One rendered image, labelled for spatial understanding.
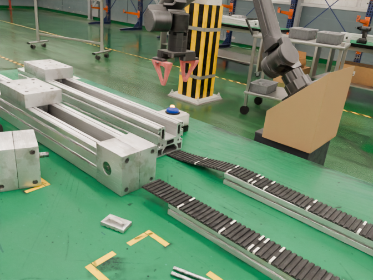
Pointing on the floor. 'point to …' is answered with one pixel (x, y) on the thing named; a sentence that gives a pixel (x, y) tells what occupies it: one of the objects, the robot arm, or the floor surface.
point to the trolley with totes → (264, 91)
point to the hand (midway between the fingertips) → (174, 80)
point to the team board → (71, 38)
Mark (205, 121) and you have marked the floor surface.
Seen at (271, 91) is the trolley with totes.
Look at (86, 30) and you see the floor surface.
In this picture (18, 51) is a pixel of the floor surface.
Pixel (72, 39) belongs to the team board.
